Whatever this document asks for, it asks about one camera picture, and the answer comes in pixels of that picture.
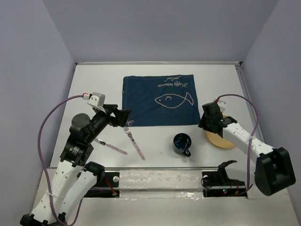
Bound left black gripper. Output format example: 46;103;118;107
86;104;131;143

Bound yellow round plate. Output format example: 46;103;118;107
204;114;236;149

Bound pink-handled metal fork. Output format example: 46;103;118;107
123;127;146;161

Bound pink-handled metal knife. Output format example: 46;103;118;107
94;138;128;155

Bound dark blue patterned mug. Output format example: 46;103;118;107
173;133;192;157

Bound dark blue fish-print cloth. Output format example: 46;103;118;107
122;74;200;127

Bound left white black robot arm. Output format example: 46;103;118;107
20;105;131;226

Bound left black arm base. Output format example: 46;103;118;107
84;171;120;198

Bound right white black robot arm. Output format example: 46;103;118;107
198;102;296;196

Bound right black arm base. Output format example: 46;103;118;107
200;160;247;198

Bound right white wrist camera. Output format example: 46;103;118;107
214;99;227;114

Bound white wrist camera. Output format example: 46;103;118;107
214;99;227;114
83;92;105;112

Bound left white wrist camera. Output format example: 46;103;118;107
83;92;105;112

